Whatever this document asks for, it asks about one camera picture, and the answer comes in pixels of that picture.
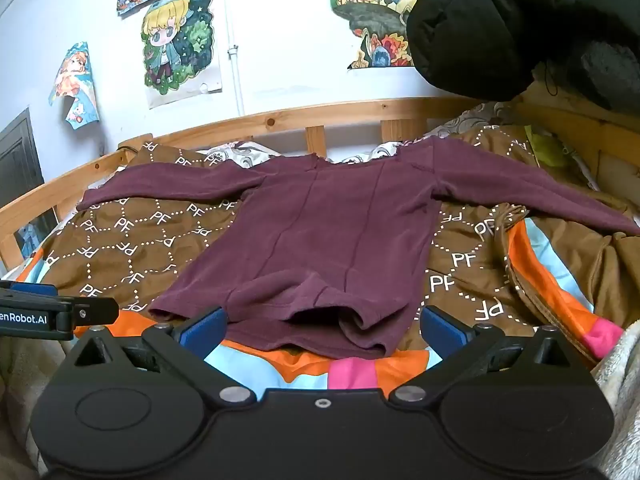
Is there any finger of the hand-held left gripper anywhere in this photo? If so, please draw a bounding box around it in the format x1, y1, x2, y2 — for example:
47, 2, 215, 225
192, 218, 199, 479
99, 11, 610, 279
0, 281, 59, 302
56, 296, 121, 327

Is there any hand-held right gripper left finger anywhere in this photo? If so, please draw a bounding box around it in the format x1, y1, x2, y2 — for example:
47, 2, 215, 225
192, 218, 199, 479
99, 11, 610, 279
62, 305, 258, 407

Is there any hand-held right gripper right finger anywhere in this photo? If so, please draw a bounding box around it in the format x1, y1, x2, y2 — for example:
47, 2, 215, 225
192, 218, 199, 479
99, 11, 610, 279
387, 304, 582, 408

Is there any maroon long-sleeve shirt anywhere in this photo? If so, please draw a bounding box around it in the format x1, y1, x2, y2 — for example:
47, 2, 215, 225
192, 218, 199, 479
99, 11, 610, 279
77, 137, 640, 361

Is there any brown patterned blanket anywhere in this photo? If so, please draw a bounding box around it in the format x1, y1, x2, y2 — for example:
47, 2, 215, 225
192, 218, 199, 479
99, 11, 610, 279
30, 125, 640, 356

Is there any orange blue pink striped blanket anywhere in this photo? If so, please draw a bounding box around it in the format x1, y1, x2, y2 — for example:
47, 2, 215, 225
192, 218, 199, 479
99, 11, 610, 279
15, 220, 626, 392

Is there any dark cabinet door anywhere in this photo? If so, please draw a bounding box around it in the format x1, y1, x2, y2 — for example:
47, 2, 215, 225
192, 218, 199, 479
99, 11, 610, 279
0, 107, 58, 261

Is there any beige fleece blanket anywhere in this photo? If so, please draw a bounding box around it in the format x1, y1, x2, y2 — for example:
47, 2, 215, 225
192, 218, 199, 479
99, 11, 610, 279
0, 320, 640, 480

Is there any yellow-green cloth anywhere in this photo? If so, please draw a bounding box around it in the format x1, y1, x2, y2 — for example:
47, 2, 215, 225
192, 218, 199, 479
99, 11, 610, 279
530, 127, 583, 171

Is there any curled blue cartoon poster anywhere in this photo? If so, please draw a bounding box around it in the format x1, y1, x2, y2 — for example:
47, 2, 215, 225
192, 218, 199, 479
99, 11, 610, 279
48, 41, 101, 124

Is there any blond cartoon character poster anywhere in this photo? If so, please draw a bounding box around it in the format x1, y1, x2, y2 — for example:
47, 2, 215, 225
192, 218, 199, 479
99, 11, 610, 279
142, 0, 224, 109

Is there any black jacket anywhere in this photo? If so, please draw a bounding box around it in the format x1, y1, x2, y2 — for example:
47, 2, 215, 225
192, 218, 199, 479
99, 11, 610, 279
406, 0, 640, 112

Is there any wooden bed frame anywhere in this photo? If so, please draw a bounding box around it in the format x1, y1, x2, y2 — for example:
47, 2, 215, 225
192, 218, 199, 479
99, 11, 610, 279
0, 97, 640, 271

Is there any white wall pipe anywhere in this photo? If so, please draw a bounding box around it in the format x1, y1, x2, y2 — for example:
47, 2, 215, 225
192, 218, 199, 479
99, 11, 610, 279
222, 0, 247, 117

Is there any colourful landscape wall poster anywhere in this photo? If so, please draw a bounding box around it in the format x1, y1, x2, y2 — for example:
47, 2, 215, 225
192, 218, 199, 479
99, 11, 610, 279
325, 0, 426, 69

